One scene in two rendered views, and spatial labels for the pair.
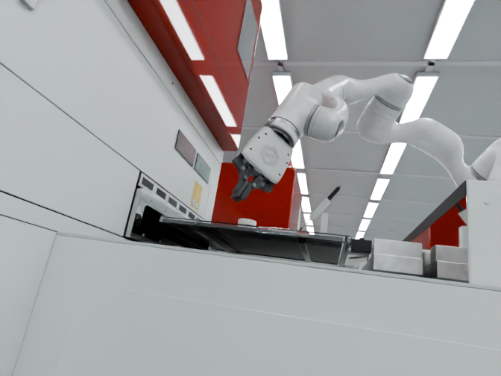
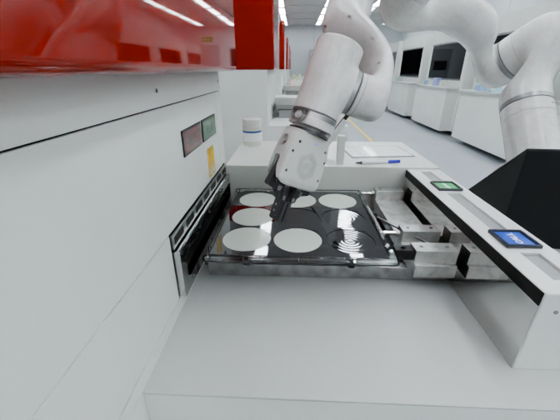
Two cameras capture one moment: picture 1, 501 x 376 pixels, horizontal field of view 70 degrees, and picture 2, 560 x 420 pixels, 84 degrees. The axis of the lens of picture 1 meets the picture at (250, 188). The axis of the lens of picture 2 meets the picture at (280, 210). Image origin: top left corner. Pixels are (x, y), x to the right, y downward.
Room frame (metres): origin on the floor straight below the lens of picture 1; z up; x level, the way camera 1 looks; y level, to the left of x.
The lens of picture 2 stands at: (0.18, 0.13, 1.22)
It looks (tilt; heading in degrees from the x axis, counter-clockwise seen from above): 24 degrees down; 348
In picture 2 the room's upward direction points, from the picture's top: straight up
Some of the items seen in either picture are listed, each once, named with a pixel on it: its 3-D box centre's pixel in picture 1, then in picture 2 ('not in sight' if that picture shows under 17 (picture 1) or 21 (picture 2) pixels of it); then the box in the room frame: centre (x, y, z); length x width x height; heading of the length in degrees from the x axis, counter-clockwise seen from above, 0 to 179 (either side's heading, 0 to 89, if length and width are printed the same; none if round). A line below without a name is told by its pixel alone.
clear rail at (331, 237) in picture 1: (249, 228); (299, 260); (0.66, -0.01, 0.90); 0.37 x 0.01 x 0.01; 76
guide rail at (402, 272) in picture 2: not in sight; (325, 268); (0.71, -0.08, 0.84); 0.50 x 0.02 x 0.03; 76
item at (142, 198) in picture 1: (177, 235); (210, 220); (0.87, 0.16, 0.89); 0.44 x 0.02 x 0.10; 166
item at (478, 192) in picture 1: (443, 264); (464, 237); (0.68, -0.39, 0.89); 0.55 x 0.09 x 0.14; 166
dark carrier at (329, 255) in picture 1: (264, 245); (297, 217); (0.84, -0.05, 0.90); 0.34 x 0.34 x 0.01; 76
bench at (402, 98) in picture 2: not in sight; (418, 77); (8.63, -5.55, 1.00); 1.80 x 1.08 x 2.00; 166
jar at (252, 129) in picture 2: (245, 233); (252, 132); (1.35, -0.01, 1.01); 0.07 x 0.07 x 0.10
